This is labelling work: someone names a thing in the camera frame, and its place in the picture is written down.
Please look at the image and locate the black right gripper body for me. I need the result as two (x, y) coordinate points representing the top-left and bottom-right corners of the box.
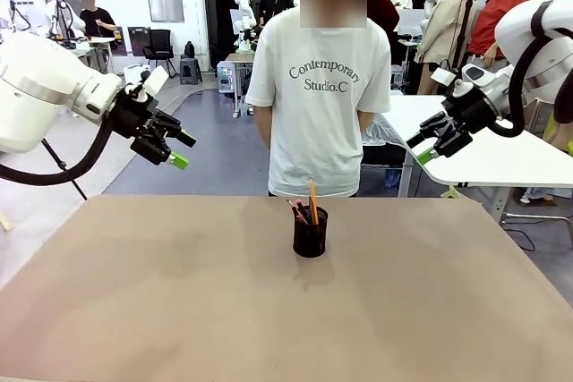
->
(442, 86), (499, 135)

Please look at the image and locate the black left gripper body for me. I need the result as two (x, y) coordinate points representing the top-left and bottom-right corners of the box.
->
(106, 86), (160, 150)

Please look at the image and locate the maroon pencil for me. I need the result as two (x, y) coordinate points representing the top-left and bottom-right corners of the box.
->
(285, 197), (309, 225)

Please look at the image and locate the yellow pencil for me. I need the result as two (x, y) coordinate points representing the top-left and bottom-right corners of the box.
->
(309, 177), (320, 225)

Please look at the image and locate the black highlighter with pink cap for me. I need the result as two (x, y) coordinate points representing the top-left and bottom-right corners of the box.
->
(295, 197), (314, 225)

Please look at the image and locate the person's right forearm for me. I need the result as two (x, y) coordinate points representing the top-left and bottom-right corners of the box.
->
(253, 104), (273, 151)

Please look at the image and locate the person's left forearm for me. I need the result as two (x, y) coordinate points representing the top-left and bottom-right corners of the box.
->
(359, 109), (376, 144)

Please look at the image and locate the black mesh pen holder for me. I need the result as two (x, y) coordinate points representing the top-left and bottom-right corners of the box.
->
(292, 205), (329, 259)

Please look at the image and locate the large white table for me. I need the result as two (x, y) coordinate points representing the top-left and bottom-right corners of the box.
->
(362, 94), (573, 222)

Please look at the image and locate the clear plastic bag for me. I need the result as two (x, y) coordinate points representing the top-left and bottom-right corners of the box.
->
(364, 113), (406, 149)

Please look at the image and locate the computer tower with lights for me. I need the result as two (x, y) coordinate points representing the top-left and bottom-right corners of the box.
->
(217, 61), (237, 96)

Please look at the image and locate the black office chair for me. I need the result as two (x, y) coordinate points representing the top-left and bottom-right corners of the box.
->
(141, 29), (178, 79)

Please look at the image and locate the black tripod pole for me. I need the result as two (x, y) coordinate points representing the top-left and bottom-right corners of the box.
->
(449, 0), (478, 74)

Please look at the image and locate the small brown top desk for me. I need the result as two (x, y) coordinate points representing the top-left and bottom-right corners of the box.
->
(224, 51), (256, 119)

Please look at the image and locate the seated person in black shirt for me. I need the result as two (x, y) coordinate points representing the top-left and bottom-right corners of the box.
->
(79, 0), (120, 38)

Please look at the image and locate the person in white T-shirt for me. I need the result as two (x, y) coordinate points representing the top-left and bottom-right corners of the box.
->
(244, 0), (393, 199)

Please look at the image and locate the person in dark red shirt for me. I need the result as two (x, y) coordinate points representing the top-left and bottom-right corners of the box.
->
(366, 0), (401, 65)

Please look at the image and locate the person in black clothes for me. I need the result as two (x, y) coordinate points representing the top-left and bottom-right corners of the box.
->
(258, 0), (299, 28)

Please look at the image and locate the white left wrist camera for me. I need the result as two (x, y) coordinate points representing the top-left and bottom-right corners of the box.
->
(124, 64), (170, 101)

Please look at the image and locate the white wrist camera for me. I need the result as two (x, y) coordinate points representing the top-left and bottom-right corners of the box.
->
(124, 64), (170, 101)
(431, 66), (475, 98)

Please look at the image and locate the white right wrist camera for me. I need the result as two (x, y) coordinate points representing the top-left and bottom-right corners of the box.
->
(431, 66), (475, 98)

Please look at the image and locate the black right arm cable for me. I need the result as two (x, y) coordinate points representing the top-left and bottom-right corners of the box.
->
(487, 0), (559, 138)

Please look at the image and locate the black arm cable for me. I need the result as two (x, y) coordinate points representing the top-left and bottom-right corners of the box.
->
(487, 0), (559, 138)
(0, 117), (113, 187)

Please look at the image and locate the black camera tripod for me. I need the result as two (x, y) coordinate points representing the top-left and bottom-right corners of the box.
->
(39, 138), (90, 201)

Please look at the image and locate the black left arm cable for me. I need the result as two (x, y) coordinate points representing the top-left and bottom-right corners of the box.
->
(0, 117), (113, 187)

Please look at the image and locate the white robot with red camera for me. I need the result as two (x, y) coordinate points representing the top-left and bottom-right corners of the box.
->
(42, 0), (89, 50)

